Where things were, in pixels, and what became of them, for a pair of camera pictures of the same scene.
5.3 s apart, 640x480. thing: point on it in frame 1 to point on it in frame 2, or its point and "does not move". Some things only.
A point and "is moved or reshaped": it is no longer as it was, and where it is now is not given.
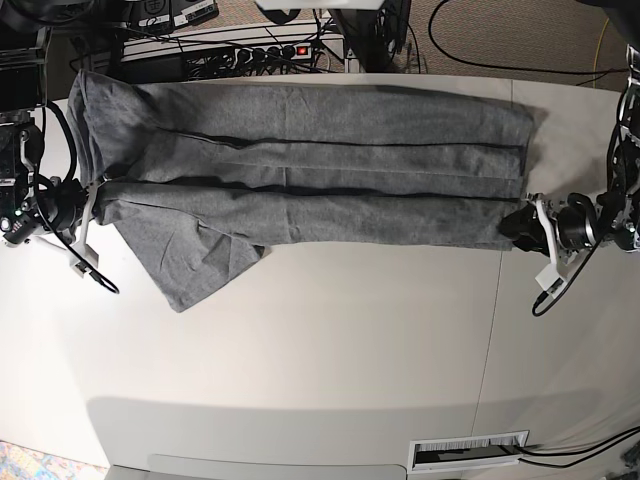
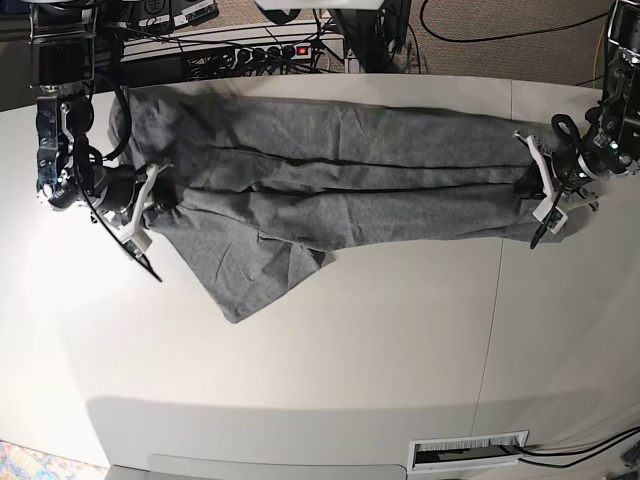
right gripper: [575, 226] to [566, 168]
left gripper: [62, 201] to [120, 182]
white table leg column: [351, 62] does not move
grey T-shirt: [202, 179] is moved or reshaped
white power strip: [260, 54] does not move
